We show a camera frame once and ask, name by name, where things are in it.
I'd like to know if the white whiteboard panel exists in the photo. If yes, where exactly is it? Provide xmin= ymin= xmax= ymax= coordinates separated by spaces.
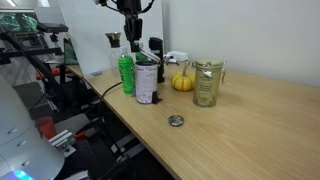
xmin=58 ymin=0 xmax=163 ymax=76

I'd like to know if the small round metal cap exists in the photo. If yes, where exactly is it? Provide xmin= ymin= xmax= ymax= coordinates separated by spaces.
xmin=168 ymin=115 xmax=184 ymax=127

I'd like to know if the black camera on stand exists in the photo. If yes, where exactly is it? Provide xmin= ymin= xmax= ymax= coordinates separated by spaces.
xmin=37 ymin=23 xmax=69 ymax=55

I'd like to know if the white metal clasp container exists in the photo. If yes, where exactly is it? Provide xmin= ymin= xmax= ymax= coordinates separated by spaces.
xmin=135 ymin=50 xmax=160 ymax=104

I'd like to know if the glass carafe with metal funnel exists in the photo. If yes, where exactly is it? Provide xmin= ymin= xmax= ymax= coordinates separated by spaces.
xmin=106 ymin=32 xmax=121 ymax=71

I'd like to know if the white power strip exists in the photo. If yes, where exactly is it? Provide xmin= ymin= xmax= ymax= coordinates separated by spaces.
xmin=166 ymin=51 xmax=188 ymax=62

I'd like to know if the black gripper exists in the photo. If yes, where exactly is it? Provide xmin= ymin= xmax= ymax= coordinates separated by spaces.
xmin=124 ymin=16 xmax=143 ymax=52

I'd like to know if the thick black cable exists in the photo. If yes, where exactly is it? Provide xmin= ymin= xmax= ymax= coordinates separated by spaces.
xmin=73 ymin=80 xmax=124 ymax=141

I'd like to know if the small yellow pumpkin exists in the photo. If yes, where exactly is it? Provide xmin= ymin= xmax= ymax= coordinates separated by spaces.
xmin=171 ymin=63 xmax=195 ymax=92

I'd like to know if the green plastic drink bottle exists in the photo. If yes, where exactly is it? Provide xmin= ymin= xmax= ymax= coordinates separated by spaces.
xmin=118 ymin=55 xmax=135 ymax=94

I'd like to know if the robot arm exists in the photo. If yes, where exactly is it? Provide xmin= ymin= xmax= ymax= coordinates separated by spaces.
xmin=93 ymin=0 xmax=155 ymax=52

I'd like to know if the red cup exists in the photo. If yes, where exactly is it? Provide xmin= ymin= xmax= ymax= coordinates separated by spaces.
xmin=35 ymin=116 xmax=57 ymax=139

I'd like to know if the black label tag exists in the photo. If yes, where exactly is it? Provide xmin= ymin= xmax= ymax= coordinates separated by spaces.
xmin=152 ymin=91 xmax=163 ymax=104

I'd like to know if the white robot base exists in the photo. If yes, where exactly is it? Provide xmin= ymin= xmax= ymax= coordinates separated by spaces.
xmin=0 ymin=77 xmax=65 ymax=180

